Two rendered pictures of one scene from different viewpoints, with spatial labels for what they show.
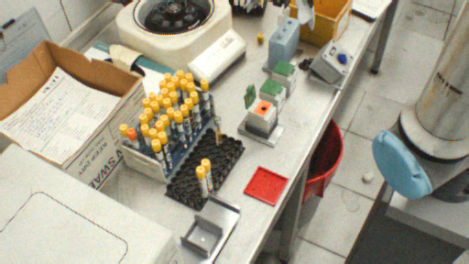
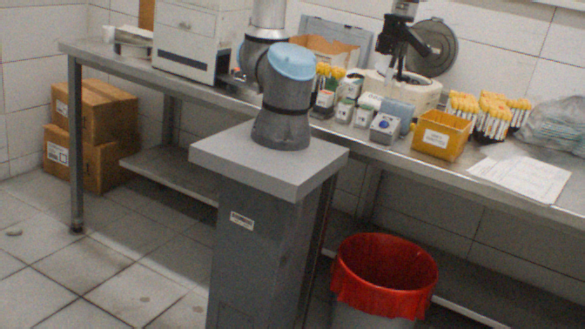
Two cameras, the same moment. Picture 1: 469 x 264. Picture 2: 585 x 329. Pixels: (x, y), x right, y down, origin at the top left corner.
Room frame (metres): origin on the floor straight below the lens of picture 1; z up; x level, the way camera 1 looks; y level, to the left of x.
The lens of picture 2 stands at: (0.32, -1.63, 1.40)
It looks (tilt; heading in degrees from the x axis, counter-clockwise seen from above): 24 degrees down; 83
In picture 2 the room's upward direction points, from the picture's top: 10 degrees clockwise
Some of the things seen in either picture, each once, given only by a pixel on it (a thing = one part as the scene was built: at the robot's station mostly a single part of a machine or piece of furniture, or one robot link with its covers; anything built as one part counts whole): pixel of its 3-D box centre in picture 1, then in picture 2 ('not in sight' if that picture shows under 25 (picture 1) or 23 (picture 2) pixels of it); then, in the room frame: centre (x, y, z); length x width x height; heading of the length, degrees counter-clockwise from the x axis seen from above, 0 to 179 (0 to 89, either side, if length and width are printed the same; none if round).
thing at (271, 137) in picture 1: (261, 126); (323, 110); (0.58, -0.06, 0.89); 0.09 x 0.05 x 0.04; 58
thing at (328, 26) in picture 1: (319, 15); (441, 134); (0.91, -0.24, 0.92); 0.13 x 0.13 x 0.10; 56
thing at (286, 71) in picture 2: not in sight; (288, 74); (0.42, -0.41, 1.08); 0.13 x 0.12 x 0.14; 116
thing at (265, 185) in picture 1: (266, 185); not in sight; (0.44, -0.06, 0.88); 0.07 x 0.07 x 0.01; 59
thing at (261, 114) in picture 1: (261, 117); (325, 101); (0.58, -0.06, 0.92); 0.05 x 0.04 x 0.06; 58
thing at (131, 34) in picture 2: not in sight; (138, 36); (-0.15, 0.58, 0.90); 0.25 x 0.11 x 0.05; 149
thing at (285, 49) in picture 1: (283, 46); (394, 117); (0.79, -0.13, 0.92); 0.10 x 0.07 x 0.10; 151
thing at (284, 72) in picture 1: (284, 79); (364, 117); (0.70, -0.12, 0.91); 0.05 x 0.04 x 0.07; 59
